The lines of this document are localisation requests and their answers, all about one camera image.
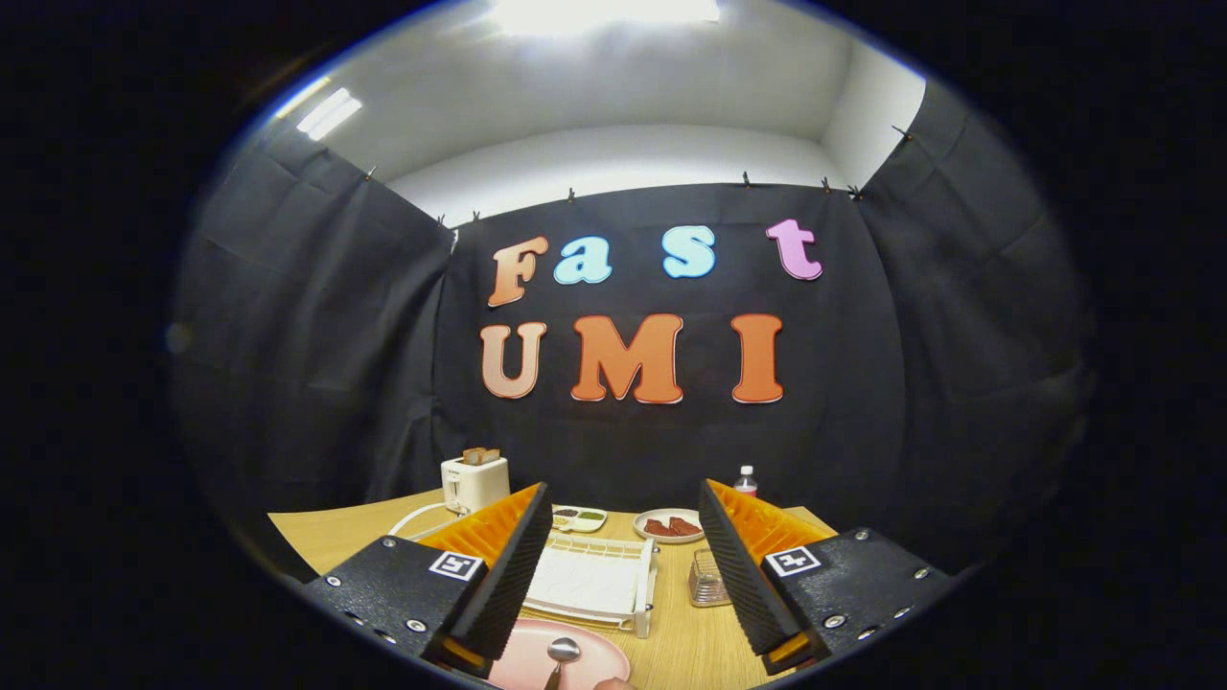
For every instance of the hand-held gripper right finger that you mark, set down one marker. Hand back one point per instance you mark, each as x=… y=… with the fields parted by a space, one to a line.
x=743 y=585

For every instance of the red raw steak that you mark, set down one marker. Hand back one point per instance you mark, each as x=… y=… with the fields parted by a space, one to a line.
x=659 y=528
x=684 y=525

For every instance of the white toaster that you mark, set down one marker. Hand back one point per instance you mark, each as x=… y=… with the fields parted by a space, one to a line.
x=474 y=486

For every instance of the large ceiling light panel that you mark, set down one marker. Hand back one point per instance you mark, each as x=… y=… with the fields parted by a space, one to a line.
x=604 y=14

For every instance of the red-labelled clear water bottle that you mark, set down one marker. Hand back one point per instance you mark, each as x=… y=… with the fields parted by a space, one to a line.
x=745 y=487

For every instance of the white divided snack dish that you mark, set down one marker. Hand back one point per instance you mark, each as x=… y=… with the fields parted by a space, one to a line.
x=590 y=526

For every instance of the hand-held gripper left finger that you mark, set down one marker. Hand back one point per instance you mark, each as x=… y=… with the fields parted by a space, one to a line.
x=513 y=585

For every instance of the long ceiling strip light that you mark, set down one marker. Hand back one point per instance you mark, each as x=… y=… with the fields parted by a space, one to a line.
x=329 y=113

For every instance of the pink plate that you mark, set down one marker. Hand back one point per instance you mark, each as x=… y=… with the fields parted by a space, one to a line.
x=518 y=661

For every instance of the black backdrop cloth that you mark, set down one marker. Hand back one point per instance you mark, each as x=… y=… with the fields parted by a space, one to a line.
x=863 y=383

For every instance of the cream round steak plate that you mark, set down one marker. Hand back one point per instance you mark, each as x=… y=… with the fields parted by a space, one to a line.
x=671 y=540

